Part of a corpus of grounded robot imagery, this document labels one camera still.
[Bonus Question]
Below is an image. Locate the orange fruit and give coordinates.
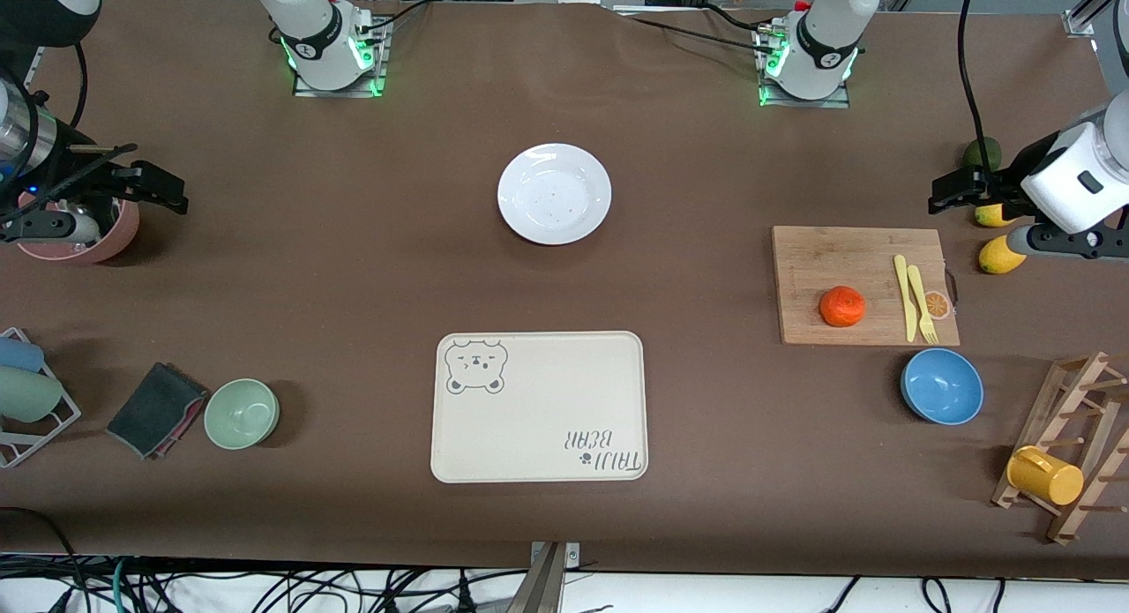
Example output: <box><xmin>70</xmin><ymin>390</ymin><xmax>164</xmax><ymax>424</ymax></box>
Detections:
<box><xmin>819</xmin><ymin>286</ymin><xmax>867</xmax><ymax>328</ymax></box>

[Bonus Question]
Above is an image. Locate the white round plate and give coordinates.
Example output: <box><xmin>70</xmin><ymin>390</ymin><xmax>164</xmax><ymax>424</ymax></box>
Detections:
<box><xmin>497</xmin><ymin>143</ymin><xmax>612</xmax><ymax>246</ymax></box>

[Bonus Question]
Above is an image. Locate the dark green avocado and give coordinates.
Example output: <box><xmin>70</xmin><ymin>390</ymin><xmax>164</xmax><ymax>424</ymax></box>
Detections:
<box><xmin>961</xmin><ymin>137</ymin><xmax>1004</xmax><ymax>173</ymax></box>

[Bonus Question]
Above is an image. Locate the pink metal-lined bowl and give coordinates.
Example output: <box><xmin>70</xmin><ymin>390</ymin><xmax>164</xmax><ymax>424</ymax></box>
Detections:
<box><xmin>16</xmin><ymin>194</ymin><xmax>140</xmax><ymax>265</ymax></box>

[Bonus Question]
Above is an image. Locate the yellow plastic fork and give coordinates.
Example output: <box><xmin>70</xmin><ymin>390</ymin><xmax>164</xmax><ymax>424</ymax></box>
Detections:
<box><xmin>907</xmin><ymin>265</ymin><xmax>939</xmax><ymax>345</ymax></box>

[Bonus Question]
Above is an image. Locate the yellow plastic knife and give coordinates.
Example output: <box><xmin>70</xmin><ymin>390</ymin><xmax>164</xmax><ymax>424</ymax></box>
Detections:
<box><xmin>893</xmin><ymin>254</ymin><xmax>919</xmax><ymax>343</ymax></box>

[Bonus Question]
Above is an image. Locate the wooden cutting board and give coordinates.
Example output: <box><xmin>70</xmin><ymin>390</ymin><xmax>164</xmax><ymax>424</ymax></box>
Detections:
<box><xmin>772</xmin><ymin>226</ymin><xmax>961</xmax><ymax>348</ymax></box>

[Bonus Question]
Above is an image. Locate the aluminium corner profile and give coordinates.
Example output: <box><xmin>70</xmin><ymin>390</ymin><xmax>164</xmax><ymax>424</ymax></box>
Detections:
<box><xmin>1063</xmin><ymin>0</ymin><xmax>1129</xmax><ymax>39</ymax></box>

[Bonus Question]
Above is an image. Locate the light blue cup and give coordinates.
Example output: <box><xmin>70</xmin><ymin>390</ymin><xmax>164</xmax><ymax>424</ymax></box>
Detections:
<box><xmin>0</xmin><ymin>335</ymin><xmax>45</xmax><ymax>374</ymax></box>

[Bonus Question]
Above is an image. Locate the blue bowl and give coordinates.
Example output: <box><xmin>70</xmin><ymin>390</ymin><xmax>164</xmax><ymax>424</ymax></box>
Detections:
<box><xmin>900</xmin><ymin>348</ymin><xmax>985</xmax><ymax>426</ymax></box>

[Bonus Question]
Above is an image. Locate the pale green cup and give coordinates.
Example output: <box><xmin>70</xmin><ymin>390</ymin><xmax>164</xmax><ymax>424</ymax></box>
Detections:
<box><xmin>0</xmin><ymin>366</ymin><xmax>64</xmax><ymax>424</ymax></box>

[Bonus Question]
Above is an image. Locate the dark grey folded cloth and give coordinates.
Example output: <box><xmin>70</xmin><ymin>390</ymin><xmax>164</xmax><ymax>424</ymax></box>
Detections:
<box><xmin>106</xmin><ymin>362</ymin><xmax>211</xmax><ymax>461</ymax></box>

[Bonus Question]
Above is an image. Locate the wooden peg cup rack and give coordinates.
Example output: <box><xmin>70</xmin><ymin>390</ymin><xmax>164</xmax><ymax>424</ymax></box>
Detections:
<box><xmin>991</xmin><ymin>351</ymin><xmax>1129</xmax><ymax>545</ymax></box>

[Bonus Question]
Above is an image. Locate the pale green bowl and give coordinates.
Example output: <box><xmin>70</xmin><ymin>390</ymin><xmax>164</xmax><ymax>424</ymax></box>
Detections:
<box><xmin>203</xmin><ymin>378</ymin><xmax>281</xmax><ymax>451</ymax></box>

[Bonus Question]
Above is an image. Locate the yellow mug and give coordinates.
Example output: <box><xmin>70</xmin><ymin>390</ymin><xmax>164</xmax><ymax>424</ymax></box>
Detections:
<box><xmin>1006</xmin><ymin>445</ymin><xmax>1085</xmax><ymax>507</ymax></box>

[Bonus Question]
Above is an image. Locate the cream bear print tray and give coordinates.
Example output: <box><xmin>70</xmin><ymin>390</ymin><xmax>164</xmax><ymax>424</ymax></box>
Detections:
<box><xmin>430</xmin><ymin>331</ymin><xmax>649</xmax><ymax>484</ymax></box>

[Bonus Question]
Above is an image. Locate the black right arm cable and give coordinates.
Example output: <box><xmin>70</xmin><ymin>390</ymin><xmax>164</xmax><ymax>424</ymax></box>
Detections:
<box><xmin>71</xmin><ymin>40</ymin><xmax>91</xmax><ymax>129</ymax></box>

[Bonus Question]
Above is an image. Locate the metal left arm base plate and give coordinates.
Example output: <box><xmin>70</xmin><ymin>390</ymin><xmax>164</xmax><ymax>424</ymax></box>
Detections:
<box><xmin>754</xmin><ymin>26</ymin><xmax>852</xmax><ymax>109</ymax></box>

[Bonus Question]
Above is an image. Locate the white wire cup rack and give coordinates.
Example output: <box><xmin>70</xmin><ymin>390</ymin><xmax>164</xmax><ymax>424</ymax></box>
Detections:
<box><xmin>0</xmin><ymin>327</ymin><xmax>82</xmax><ymax>469</ymax></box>

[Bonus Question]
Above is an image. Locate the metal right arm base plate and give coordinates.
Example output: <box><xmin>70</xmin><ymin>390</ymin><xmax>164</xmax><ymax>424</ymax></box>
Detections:
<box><xmin>294</xmin><ymin>18</ymin><xmax>390</xmax><ymax>98</ymax></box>

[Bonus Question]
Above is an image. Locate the black base cable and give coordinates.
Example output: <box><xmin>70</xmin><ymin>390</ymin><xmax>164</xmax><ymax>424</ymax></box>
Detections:
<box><xmin>357</xmin><ymin>0</ymin><xmax>435</xmax><ymax>34</ymax></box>
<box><xmin>617</xmin><ymin>13</ymin><xmax>781</xmax><ymax>54</ymax></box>

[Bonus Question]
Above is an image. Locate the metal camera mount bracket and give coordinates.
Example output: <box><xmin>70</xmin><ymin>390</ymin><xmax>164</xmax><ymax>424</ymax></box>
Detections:
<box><xmin>507</xmin><ymin>541</ymin><xmax>581</xmax><ymax>613</ymax></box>

